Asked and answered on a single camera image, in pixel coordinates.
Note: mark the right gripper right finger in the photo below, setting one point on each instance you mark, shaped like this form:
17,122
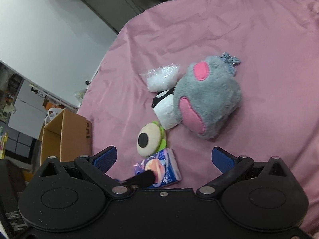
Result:
232,169

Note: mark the brown cardboard box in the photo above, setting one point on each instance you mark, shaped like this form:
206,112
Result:
66,137

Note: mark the blue tissue pack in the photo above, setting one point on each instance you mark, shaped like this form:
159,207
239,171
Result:
164,166

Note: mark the small clear trash bag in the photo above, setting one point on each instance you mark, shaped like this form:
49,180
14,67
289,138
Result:
79,95

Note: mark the plush hamburger toy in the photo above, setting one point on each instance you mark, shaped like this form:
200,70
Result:
151,139

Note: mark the clear bag white filling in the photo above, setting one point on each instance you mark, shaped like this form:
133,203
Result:
161,78

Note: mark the white plastic shopping bag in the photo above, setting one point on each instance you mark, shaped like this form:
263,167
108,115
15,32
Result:
51,114

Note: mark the pink bed sheet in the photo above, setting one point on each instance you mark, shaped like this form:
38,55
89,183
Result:
238,74

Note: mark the black felt pouch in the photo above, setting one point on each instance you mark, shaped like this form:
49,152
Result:
161,96

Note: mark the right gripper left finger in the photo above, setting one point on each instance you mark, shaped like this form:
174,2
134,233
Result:
93,169

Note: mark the grey pink plush toy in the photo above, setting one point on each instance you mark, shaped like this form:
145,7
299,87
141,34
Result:
206,96

